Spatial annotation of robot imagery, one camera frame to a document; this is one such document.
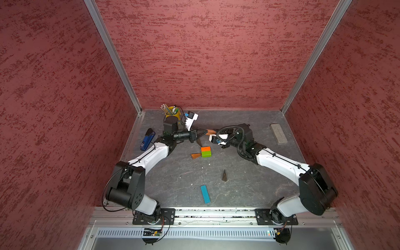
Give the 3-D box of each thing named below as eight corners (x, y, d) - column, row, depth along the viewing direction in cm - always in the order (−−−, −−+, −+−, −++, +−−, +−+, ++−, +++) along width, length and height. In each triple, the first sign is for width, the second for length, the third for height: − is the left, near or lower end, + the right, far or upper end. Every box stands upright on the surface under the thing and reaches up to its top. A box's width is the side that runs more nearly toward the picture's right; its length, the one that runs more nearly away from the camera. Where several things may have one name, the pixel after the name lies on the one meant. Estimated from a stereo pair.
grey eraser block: (275, 145, 104) (277, 142, 101) (269, 126, 114) (271, 123, 111) (285, 145, 104) (287, 142, 101) (278, 126, 114) (280, 123, 111)
